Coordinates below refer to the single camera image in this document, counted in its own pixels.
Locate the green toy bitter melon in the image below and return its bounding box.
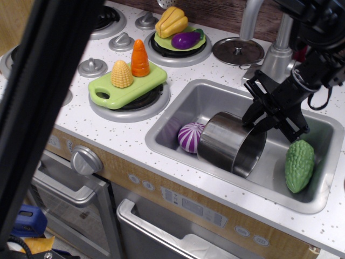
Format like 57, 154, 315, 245
285, 140, 315, 194

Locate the yellow toy bell pepper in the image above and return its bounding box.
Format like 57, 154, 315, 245
155, 6, 189, 39

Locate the back right stove burner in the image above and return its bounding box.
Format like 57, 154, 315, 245
144, 32, 212, 68

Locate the yellow cloth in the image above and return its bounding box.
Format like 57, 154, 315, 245
23, 236, 55, 254

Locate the front right stove burner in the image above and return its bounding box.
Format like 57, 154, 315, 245
88, 83, 170, 123

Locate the silver stove knob upper middle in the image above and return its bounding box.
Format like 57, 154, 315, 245
108, 32, 135, 52

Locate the front left stove burner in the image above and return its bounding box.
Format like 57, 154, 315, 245
1, 45, 19, 79

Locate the silver toy faucet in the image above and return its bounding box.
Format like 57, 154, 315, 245
239, 0, 295, 83

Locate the silver dishwasher door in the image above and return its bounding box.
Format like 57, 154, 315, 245
116, 199, 259, 258

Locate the purple striped toy onion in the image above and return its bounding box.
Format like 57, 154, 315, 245
177, 122, 205, 154

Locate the silver oven dial knob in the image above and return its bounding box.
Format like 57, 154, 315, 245
70, 145, 104, 176

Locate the silver sink basin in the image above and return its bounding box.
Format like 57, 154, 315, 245
145, 79, 344, 214

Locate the silver stove knob top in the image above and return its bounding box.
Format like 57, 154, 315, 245
135, 12, 158, 30

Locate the blue clamp tool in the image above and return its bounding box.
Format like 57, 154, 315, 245
11, 205, 47, 237

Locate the silver oven door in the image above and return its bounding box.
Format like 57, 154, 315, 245
28, 151, 122, 258

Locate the green toy plate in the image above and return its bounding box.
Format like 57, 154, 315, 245
154, 26, 206, 51

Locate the stainless steel pot lid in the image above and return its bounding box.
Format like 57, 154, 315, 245
212, 37, 265, 66

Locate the grey dishwasher control panel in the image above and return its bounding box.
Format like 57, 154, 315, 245
160, 187, 228, 228

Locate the silver stove knob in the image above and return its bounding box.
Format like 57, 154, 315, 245
108, 32, 135, 52
135, 12, 158, 30
77, 58, 108, 78

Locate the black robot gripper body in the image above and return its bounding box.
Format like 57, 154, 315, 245
244, 70, 315, 142

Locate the silver stove knob lower middle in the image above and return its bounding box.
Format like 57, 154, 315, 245
77, 58, 108, 78

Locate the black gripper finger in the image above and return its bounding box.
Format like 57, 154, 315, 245
251, 115, 278, 135
242, 100, 265, 127

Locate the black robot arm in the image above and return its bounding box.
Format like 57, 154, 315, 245
1, 1, 344, 254

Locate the yellow toy corn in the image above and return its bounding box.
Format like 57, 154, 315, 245
111, 60, 134, 88

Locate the back left stove burner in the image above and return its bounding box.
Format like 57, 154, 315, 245
89, 5, 127, 40

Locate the green toy cutting board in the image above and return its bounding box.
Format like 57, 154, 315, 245
88, 62, 167, 110

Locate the stove burner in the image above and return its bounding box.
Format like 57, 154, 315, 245
89, 5, 127, 40
88, 83, 170, 123
144, 32, 212, 68
1, 45, 19, 79

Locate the purple toy eggplant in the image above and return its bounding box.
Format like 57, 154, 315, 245
171, 29, 204, 50

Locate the orange toy carrot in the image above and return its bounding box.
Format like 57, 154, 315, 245
131, 39, 150, 77

